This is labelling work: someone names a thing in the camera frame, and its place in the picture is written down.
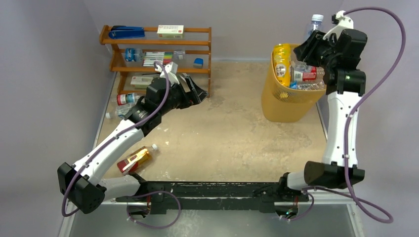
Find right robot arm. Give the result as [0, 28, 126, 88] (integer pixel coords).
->
[277, 29, 368, 201]

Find yellow plastic bottle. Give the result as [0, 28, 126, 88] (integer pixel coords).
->
[272, 43, 291, 87]

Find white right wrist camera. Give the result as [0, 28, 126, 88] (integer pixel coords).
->
[323, 10, 354, 40]

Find set of colored markers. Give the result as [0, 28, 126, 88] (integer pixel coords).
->
[143, 51, 173, 67]

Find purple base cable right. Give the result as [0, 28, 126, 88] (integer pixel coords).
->
[279, 193, 315, 223]

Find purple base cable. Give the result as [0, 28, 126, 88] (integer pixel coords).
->
[279, 193, 315, 223]
[126, 191, 182, 230]

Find aluminium table frame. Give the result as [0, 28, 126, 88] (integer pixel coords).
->
[59, 193, 365, 237]

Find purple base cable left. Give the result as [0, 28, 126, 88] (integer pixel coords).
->
[126, 191, 182, 230]

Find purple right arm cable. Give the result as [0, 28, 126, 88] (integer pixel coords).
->
[302, 7, 407, 224]

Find clear bottle white cap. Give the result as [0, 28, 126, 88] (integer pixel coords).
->
[303, 14, 324, 41]

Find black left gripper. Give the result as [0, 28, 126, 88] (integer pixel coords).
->
[159, 76, 208, 116]

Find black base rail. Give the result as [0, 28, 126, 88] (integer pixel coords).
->
[116, 178, 309, 214]

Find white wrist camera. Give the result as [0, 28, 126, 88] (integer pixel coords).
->
[323, 10, 354, 40]
[154, 61, 180, 84]

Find small clear container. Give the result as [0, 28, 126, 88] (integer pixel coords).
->
[173, 50, 186, 60]

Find clear bottle blue white label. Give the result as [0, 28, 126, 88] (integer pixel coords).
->
[105, 103, 135, 119]

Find clear bottle red label red cap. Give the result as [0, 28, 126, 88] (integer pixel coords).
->
[293, 67, 325, 82]

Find clear bottle red label by shelf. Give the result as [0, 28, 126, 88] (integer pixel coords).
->
[115, 93, 141, 105]

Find wooden shelf rack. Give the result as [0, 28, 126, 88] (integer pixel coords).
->
[99, 25, 212, 94]

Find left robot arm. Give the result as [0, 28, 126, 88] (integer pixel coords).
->
[57, 74, 209, 217]

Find blue white eraser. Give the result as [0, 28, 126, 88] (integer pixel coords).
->
[193, 58, 204, 69]

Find amber bottle red gold label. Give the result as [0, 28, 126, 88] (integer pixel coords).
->
[117, 144, 159, 175]

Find yellow mesh waste bin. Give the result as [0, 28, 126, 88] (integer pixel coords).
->
[261, 44, 326, 122]

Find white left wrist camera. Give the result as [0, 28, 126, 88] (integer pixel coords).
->
[154, 61, 180, 84]

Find blue stapler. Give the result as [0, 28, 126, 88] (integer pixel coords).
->
[108, 26, 145, 39]

